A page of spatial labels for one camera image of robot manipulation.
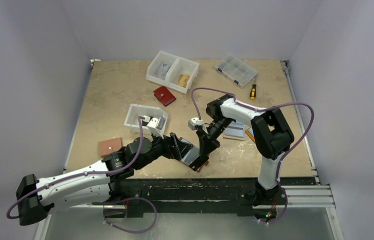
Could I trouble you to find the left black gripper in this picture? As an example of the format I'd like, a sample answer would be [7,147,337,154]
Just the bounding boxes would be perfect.
[135,128,192,170]

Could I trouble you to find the grey magnetic stripe card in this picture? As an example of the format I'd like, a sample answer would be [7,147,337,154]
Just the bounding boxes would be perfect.
[180,145,200,166]

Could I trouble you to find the tan leather card holder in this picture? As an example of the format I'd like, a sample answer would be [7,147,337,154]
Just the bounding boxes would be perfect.
[180,137,209,173]

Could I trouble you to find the small white plastic bin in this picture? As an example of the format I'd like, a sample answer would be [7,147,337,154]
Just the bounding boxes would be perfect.
[124,103,169,134]

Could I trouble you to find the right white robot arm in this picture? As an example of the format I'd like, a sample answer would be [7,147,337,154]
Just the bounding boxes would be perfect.
[189,94,295,204]

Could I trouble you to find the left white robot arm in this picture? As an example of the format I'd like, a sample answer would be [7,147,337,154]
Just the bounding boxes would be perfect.
[15,133,199,226]

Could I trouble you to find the blue card white tray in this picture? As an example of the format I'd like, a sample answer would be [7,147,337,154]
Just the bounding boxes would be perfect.
[223,121,246,141]

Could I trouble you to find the red leather card holder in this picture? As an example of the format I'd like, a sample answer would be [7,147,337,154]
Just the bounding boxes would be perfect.
[153,86,176,107]

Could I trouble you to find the gold card in bin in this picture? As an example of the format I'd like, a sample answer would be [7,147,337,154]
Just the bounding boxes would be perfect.
[177,74,190,88]

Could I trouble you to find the pink leather card holder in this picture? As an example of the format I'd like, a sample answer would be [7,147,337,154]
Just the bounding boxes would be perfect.
[98,137,122,158]

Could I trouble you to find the patterned card in bin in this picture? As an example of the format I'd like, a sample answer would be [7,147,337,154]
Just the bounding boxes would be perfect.
[155,63,171,80]

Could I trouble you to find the yellow black screwdriver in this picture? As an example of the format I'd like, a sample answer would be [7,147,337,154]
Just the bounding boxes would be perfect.
[250,83,257,100]

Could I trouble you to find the white two-compartment bin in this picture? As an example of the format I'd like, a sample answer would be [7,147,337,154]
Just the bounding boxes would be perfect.
[146,51,200,94]

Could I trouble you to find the clear plastic organizer box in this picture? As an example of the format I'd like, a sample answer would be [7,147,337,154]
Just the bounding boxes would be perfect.
[215,54,258,88]

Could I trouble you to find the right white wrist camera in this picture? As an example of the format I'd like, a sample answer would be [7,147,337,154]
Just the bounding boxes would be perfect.
[188,117,207,132]

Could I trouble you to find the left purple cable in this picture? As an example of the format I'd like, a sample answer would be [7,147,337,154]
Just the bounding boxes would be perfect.
[6,115,158,234]

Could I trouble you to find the purple cable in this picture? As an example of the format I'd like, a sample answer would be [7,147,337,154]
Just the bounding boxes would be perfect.
[190,87,315,226]
[6,115,158,234]

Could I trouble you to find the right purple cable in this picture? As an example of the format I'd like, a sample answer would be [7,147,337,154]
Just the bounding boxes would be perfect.
[190,87,315,226]

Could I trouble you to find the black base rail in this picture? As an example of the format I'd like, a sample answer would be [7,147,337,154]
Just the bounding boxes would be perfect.
[92,178,288,218]

